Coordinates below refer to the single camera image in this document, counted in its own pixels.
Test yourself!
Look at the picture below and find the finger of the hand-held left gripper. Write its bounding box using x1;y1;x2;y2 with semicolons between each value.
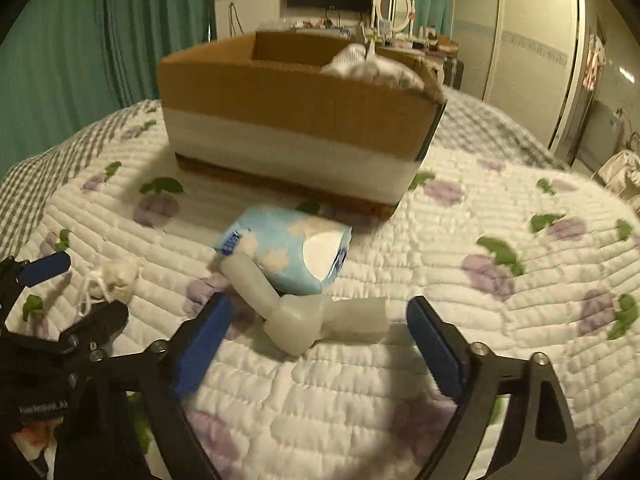
61;302;130;357
0;252;72;322

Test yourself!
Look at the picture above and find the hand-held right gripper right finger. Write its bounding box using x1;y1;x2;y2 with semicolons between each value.
406;296;584;480

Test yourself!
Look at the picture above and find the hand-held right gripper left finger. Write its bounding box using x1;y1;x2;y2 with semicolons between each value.
55;291;235;480

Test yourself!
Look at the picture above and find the white knotted string ball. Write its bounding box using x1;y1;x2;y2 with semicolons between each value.
76;255;139;312

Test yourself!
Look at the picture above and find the white tube object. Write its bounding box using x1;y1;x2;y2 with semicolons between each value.
220;252;389;359

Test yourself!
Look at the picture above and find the light blue tissue pack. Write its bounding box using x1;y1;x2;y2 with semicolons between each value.
212;205;354;296

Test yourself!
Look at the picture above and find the brown cardboard box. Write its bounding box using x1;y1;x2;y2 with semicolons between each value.
156;30;448;221

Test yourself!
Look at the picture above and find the white quilt with purple flowers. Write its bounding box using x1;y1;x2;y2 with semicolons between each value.
0;89;640;480

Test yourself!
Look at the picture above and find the wide green curtain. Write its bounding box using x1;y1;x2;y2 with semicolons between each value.
0;0;217;181

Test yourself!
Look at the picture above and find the pile of white cloth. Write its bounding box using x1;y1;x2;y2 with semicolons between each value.
597;147;640;213

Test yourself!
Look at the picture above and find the white cloth bundle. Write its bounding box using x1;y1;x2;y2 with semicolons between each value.
320;42;426;93

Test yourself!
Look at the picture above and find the cluttered dressing table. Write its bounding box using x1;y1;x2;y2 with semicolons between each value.
295;16;460;58

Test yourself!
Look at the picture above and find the white sliding door wardrobe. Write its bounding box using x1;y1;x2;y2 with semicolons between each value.
451;0;595;155

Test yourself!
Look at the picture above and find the red hanging decoration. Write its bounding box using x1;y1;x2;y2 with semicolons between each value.
583;34;607;92

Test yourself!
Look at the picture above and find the white oval vanity mirror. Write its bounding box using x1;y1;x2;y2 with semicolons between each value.
373;0;419;40

